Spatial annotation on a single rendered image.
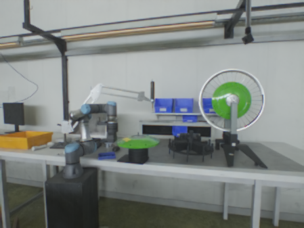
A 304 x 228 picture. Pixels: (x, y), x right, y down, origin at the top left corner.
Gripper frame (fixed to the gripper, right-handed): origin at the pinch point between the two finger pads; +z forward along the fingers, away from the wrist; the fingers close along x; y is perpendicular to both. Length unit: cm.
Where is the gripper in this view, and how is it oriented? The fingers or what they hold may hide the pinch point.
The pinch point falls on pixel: (108, 150)
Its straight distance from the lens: 113.5
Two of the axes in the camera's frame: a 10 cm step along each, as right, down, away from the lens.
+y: 10.0, 0.0, -0.6
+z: 0.0, 10.0, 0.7
